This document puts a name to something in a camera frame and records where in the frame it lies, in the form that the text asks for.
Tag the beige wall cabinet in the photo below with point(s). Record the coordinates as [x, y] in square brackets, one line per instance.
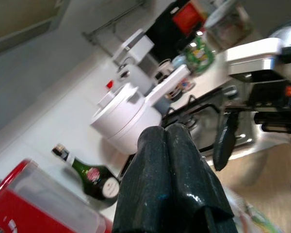
[14, 19]

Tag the white and black mug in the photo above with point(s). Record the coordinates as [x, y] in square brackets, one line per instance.
[163, 72]

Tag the clear plastic food packet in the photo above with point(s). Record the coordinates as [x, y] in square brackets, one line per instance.
[254, 218]

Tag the white coffee machine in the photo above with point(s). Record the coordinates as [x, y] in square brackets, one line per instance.
[135, 46]

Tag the black and red carton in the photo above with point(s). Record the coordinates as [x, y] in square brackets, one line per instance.
[184, 17]

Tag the red kitchen container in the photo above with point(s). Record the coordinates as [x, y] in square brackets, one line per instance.
[14, 208]

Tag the cup with coloured print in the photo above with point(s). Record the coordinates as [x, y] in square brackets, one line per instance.
[182, 86]

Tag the metal wall rail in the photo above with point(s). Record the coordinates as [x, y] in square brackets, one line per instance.
[111, 23]

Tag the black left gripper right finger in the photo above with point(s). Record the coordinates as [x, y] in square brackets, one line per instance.
[191, 182]

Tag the glass jar with white lid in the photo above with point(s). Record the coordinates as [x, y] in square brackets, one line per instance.
[225, 26]

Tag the red wall switch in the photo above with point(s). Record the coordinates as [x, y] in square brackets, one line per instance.
[109, 84]

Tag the jar with green print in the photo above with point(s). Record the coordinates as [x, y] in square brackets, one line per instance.
[198, 54]

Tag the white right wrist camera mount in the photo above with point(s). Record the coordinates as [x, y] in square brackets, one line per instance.
[252, 55]

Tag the steel gas stove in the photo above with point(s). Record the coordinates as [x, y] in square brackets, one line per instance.
[203, 121]

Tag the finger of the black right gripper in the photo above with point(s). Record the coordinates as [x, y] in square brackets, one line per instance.
[224, 145]

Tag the light blue cup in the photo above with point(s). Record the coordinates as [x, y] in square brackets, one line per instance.
[179, 61]

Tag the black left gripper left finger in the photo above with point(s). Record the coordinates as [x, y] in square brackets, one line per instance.
[145, 182]

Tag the white saucepan with lid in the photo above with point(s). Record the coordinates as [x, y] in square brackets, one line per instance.
[126, 121]

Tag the green glass wine bottle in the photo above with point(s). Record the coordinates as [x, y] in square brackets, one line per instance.
[94, 174]

